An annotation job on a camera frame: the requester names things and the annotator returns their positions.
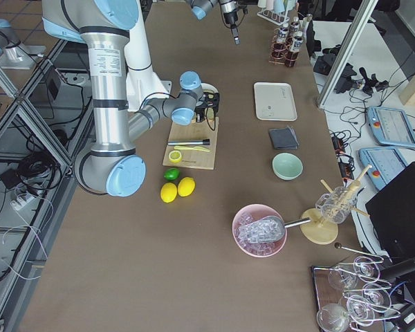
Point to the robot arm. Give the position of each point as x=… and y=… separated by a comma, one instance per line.
x=200, y=8
x=128, y=97

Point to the green lime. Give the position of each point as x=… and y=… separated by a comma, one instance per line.
x=171, y=174

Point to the yellow plastic knife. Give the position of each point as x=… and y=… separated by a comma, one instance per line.
x=191, y=148

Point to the half lemon slice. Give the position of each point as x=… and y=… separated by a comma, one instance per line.
x=175, y=156

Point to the cream rabbit tray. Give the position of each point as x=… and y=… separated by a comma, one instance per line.
x=274, y=101

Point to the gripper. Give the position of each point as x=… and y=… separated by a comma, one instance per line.
x=228, y=17
x=202, y=111

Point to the glass mug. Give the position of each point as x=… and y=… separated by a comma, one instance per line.
x=337, y=205

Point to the copper wire bottle rack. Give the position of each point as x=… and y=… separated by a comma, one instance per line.
x=288, y=53

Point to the dark grey folded cloth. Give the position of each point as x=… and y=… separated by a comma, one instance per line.
x=284, y=138

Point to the white cup drying rack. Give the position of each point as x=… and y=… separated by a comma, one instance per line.
x=276, y=11

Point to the wooden mug tree stand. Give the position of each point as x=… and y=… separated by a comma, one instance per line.
x=321, y=231

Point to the wine glass rack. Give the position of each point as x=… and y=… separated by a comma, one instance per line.
x=352, y=295

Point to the wooden cutting board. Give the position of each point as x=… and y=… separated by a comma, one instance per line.
x=194, y=131

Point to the metal ice scoop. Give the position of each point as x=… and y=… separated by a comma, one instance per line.
x=266, y=230

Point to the black handled metal tool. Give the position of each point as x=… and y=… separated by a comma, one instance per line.
x=188, y=142

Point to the dark drink bottle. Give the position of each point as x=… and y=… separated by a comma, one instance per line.
x=282, y=35

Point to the pink bowl with ice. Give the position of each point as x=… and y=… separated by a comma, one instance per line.
x=251, y=213

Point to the yellow lemon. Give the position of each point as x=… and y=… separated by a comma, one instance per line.
x=186, y=186
x=168, y=192

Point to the mint green bowl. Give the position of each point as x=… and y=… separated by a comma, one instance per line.
x=287, y=166

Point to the blue teach pendant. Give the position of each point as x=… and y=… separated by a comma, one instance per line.
x=387, y=163
x=391, y=127

